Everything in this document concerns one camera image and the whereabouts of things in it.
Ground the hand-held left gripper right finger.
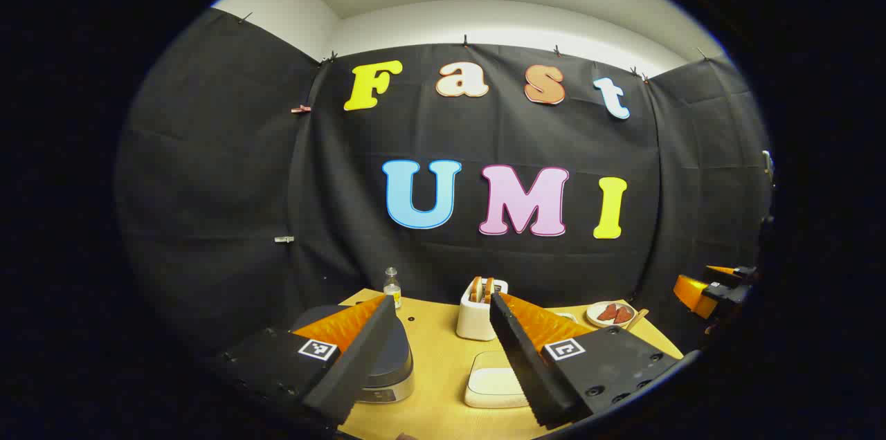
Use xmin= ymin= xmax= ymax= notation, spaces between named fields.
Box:
xmin=488 ymin=291 xmax=685 ymax=430

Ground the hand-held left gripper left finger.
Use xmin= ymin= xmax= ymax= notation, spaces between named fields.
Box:
xmin=213 ymin=294 xmax=399 ymax=427

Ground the dark grey rice cooker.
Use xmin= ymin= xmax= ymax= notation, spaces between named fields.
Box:
xmin=289 ymin=304 xmax=416 ymax=405

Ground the clear glass tray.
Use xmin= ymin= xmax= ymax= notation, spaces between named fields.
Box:
xmin=463 ymin=349 xmax=534 ymax=410

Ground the white toaster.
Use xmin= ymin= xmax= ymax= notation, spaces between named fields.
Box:
xmin=456 ymin=277 xmax=510 ymax=342

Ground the small clear glass bottle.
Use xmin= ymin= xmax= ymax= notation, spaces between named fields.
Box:
xmin=383 ymin=267 xmax=403 ymax=309

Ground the white round plate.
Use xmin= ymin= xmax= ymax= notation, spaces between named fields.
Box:
xmin=586 ymin=301 xmax=638 ymax=329

